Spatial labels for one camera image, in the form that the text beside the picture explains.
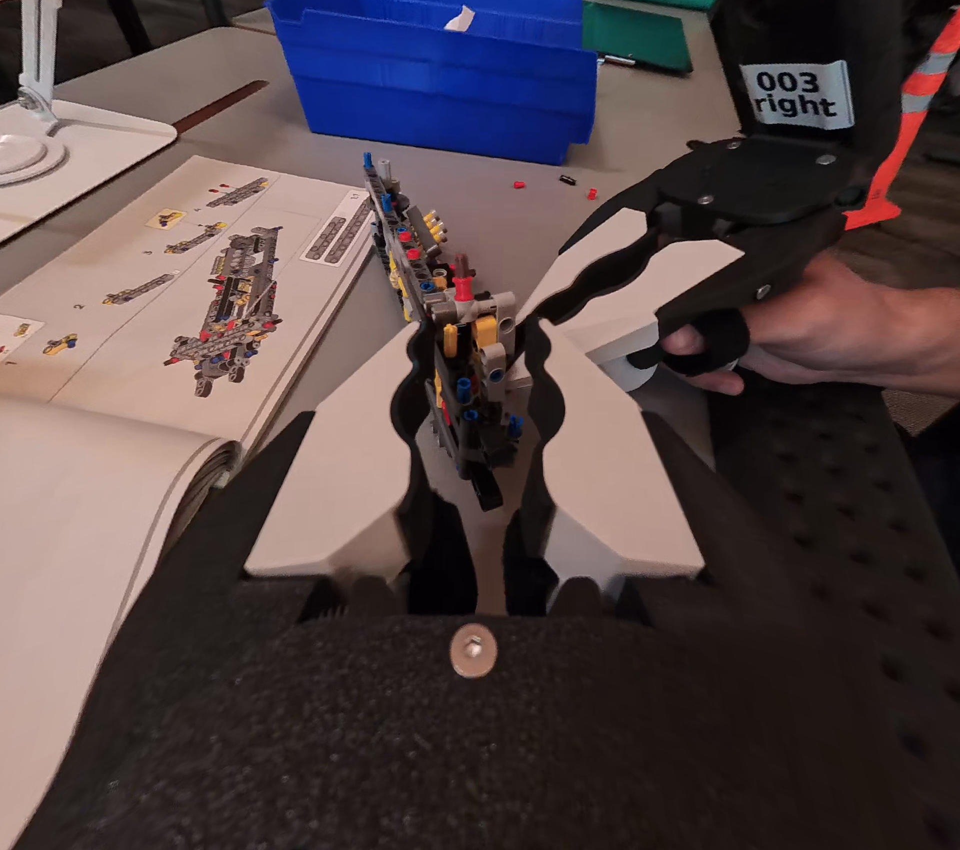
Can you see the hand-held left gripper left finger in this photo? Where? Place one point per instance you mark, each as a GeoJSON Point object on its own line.
{"type": "Point", "coordinates": [330, 490]}

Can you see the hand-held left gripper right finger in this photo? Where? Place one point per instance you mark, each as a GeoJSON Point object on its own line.
{"type": "Point", "coordinates": [622, 490]}

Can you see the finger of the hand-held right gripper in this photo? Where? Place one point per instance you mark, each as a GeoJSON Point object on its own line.
{"type": "Point", "coordinates": [660, 280]}
{"type": "Point", "coordinates": [600, 239]}

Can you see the long grey lego beam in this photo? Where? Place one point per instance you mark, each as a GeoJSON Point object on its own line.
{"type": "Point", "coordinates": [507, 306]}

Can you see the yellow lego connector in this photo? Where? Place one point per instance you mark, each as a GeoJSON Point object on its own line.
{"type": "Point", "coordinates": [489, 331]}

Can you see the lego chassis model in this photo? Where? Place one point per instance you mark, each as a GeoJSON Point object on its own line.
{"type": "Point", "coordinates": [465, 430]}

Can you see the short grey lego beam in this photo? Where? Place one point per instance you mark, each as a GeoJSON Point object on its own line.
{"type": "Point", "coordinates": [496, 370]}

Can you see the person's right hand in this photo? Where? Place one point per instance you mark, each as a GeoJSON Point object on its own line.
{"type": "Point", "coordinates": [825, 333]}

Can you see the blue plastic bin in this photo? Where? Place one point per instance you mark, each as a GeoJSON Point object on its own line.
{"type": "Point", "coordinates": [450, 100]}

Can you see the orange traffic cone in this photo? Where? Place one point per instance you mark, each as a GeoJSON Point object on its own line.
{"type": "Point", "coordinates": [900, 160]}

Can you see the black perforated mat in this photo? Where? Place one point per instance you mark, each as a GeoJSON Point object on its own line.
{"type": "Point", "coordinates": [862, 528]}

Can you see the open instruction booklet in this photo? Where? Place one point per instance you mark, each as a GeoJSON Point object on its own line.
{"type": "Point", "coordinates": [75, 490]}

